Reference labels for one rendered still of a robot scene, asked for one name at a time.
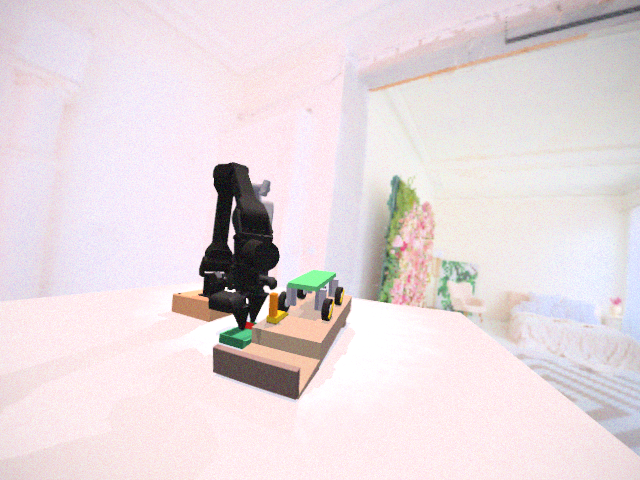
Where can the tan wooden ramp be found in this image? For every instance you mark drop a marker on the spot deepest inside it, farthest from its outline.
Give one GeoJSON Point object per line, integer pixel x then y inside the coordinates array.
{"type": "Point", "coordinates": [284, 358]}

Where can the green tray rim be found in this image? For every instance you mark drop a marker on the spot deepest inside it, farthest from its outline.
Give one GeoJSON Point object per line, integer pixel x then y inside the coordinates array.
{"type": "Point", "coordinates": [227, 338]}

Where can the green tray floor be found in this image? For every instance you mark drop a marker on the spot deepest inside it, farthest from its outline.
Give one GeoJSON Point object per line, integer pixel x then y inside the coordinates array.
{"type": "Point", "coordinates": [246, 334]}

